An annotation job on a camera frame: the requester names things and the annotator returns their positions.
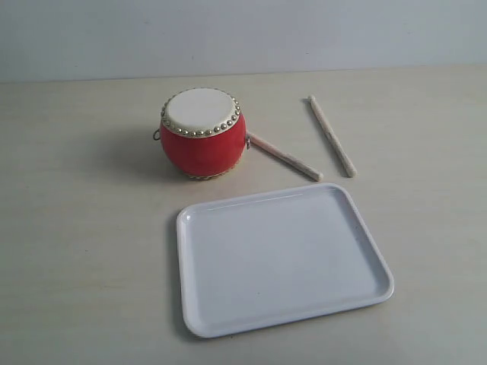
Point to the white rectangular plastic tray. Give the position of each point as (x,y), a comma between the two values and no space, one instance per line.
(276,257)

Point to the wooden drumstick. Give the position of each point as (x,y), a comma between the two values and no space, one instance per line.
(290,160)
(332,138)

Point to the small red drum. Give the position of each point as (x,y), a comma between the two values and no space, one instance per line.
(203,132)

